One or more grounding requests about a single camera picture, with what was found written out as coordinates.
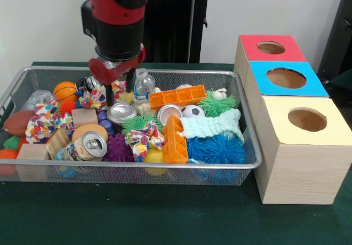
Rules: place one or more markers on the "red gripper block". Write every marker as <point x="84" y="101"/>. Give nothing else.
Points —
<point x="110" y="73"/>

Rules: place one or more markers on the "colourful dotted cloth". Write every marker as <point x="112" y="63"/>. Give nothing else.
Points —
<point x="44" y="121"/>

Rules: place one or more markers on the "blue spiky rubber ball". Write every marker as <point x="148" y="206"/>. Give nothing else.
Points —
<point x="195" y="148"/>
<point x="220" y="150"/>

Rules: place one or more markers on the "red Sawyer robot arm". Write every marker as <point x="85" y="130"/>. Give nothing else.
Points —
<point x="118" y="22"/>

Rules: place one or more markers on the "shallow clear mesh bin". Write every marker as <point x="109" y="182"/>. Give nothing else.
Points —
<point x="110" y="174"/>

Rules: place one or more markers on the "wooden box with three holes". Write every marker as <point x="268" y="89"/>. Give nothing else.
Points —
<point x="302" y="173"/>

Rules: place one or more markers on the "small orange basketball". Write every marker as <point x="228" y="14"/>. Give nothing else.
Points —
<point x="64" y="91"/>

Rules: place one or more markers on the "purple spiky ball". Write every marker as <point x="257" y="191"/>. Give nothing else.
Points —
<point x="118" y="148"/>

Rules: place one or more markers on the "colourful drink can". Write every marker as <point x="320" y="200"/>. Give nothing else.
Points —
<point x="88" y="146"/>

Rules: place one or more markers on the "small soccer ball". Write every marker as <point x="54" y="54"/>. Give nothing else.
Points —
<point x="192" y="111"/>

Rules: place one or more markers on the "light blue knitted cloth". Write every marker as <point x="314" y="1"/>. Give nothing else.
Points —
<point x="209" y="126"/>

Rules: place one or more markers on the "green fuzzy ball with eye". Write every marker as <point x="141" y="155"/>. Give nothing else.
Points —
<point x="217" y="104"/>

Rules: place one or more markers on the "plain wooden cube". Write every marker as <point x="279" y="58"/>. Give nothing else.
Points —
<point x="32" y="152"/>

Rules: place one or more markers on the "brown rubber ball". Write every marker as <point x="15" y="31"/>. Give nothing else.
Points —
<point x="16" y="122"/>

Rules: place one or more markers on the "red-orange ball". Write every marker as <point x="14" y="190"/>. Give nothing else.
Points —
<point x="7" y="154"/>

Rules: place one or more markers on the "black upright panel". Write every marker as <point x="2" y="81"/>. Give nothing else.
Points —
<point x="338" y="35"/>

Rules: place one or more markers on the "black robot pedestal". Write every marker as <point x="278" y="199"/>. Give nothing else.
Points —
<point x="170" y="22"/>

